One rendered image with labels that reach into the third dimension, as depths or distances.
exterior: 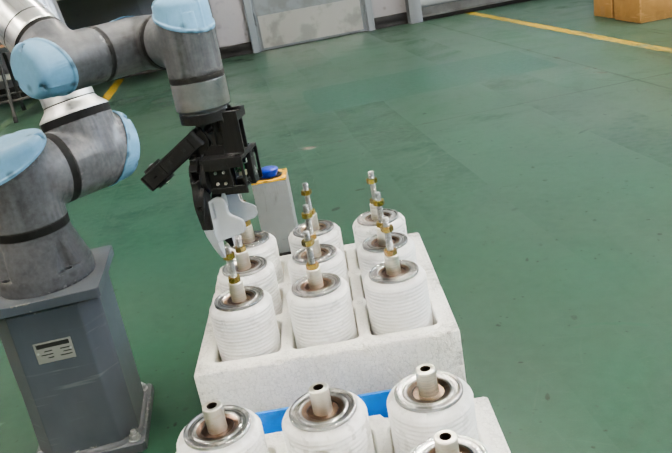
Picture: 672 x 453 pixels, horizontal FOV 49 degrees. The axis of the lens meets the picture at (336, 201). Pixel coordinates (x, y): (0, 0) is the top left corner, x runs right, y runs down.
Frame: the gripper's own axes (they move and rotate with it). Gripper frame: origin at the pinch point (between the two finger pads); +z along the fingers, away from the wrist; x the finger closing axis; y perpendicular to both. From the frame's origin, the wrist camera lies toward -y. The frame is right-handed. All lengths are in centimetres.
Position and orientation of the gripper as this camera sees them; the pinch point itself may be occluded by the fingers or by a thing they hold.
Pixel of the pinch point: (221, 243)
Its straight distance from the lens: 110.5
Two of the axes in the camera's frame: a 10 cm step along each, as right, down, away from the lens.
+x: 1.9, -3.6, 9.2
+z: 1.7, 9.3, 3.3
